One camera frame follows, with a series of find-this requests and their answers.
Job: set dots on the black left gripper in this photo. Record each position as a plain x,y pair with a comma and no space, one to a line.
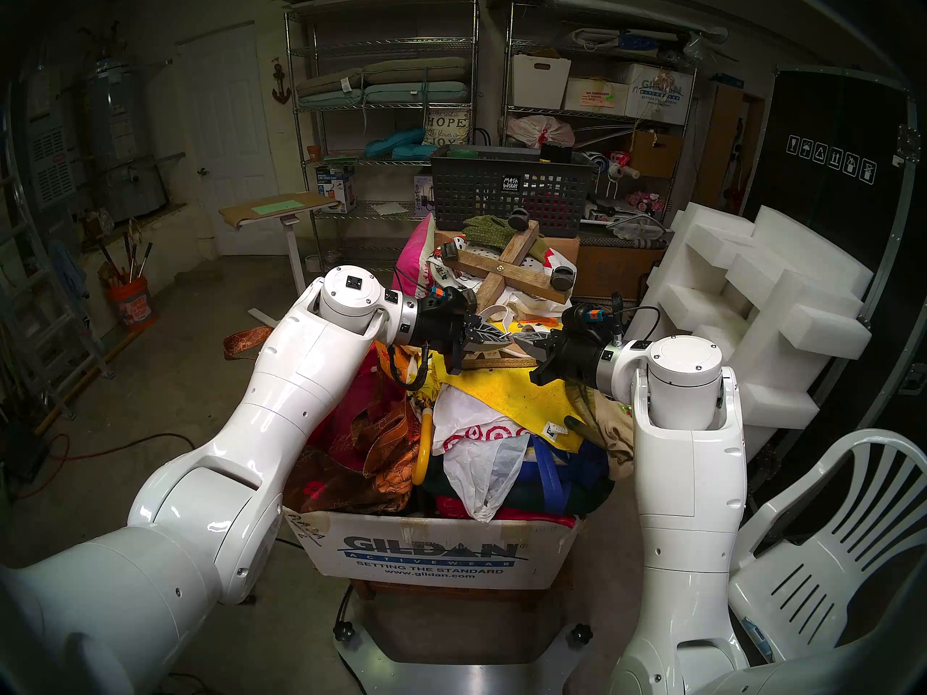
442,330

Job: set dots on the brown cardboard box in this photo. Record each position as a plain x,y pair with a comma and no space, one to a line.
655,154

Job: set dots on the white panel door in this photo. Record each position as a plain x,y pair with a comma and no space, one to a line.
232,150

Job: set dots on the blue white product box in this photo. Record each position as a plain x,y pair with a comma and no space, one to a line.
335,189

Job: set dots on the brown wooden chest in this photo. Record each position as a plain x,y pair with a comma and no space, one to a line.
615,270

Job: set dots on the grey clothes iron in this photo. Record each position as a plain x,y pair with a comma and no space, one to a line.
634,226

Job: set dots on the black flight case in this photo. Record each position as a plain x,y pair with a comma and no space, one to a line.
833,114

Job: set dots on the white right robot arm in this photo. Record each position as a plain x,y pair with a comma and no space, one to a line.
688,483

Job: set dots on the grey furnace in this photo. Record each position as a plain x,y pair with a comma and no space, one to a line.
51,165

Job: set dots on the white box orange label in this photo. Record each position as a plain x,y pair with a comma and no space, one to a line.
594,96

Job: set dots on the pink pillow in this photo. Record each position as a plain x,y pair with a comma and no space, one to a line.
411,259

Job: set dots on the HOPE sign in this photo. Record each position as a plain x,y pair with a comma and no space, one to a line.
447,127

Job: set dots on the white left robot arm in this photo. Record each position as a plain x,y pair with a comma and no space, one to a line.
290,382

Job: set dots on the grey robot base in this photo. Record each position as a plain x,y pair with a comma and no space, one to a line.
463,675

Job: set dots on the orange bucket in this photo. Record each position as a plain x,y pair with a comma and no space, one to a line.
130,306

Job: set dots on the orange scissors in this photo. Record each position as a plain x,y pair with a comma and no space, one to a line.
539,323

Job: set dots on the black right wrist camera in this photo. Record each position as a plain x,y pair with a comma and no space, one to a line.
583,316

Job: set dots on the white foam packing frame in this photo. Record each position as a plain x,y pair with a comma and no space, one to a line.
746,317

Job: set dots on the red fabric bag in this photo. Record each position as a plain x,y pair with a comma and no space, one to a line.
507,514

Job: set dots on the white red plastic bag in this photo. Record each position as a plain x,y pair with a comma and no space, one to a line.
478,476

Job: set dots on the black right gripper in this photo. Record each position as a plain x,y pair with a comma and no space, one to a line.
579,359

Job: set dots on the anchor wall decoration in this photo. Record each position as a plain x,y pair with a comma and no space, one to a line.
280,82

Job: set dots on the white plastic chair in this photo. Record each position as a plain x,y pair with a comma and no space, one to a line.
804,592

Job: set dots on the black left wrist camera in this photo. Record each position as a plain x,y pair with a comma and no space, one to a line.
450,297

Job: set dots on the yellow towel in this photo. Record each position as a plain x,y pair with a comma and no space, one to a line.
507,400

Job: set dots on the brown wooden stand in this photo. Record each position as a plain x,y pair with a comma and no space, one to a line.
463,596

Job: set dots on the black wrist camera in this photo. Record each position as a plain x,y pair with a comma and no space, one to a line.
583,316
450,297

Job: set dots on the black mesh basket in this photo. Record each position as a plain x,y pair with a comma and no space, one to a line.
471,187

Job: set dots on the white storage bin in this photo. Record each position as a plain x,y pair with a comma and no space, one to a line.
539,82

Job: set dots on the green knit glove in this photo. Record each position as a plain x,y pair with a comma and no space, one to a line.
489,230

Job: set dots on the pale teal seat cushion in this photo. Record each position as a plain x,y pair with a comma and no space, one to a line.
413,93

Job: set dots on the grey water heater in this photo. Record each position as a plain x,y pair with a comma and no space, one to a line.
123,136

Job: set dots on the brown wooden cabinet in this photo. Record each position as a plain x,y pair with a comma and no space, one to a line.
724,147

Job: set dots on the olive seat cushion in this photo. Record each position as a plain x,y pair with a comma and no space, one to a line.
413,69

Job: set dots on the red orange tote bag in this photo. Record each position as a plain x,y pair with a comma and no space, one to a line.
355,440

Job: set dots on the large Gildan cardboard box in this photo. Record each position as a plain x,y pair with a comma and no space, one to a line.
434,552

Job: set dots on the small Gildan cardboard box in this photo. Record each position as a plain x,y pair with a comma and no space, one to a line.
659,93

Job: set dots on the beige green garden glove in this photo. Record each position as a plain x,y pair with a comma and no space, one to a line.
608,426

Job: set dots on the aluminium ladder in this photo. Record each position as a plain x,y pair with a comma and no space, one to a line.
43,324

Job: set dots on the turquoise pillow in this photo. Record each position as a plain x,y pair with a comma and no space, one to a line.
395,143

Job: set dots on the blue fabric bag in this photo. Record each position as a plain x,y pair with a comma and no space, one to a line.
572,476

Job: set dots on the pink artificial flowers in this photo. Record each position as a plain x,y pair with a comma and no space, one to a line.
647,203

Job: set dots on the wooden cross caster dolly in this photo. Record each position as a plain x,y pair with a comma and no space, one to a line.
500,266

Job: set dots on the white pink plastic bag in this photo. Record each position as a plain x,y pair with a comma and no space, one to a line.
539,130

